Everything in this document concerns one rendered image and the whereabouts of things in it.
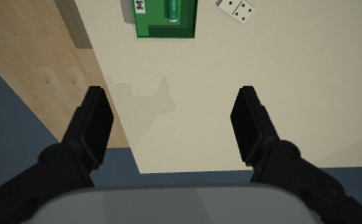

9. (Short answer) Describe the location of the green rack of bins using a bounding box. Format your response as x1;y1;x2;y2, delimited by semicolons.
131;0;198;39

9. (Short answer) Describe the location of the green aa battery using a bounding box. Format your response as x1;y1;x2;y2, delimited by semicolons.
167;0;178;22

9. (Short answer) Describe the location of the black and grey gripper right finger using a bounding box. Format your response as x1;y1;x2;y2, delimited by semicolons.
230;86;362;224

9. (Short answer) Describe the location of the white domino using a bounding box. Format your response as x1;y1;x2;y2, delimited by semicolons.
218;0;255;24

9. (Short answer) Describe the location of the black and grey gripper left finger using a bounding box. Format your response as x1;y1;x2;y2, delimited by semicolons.
0;86;114;224

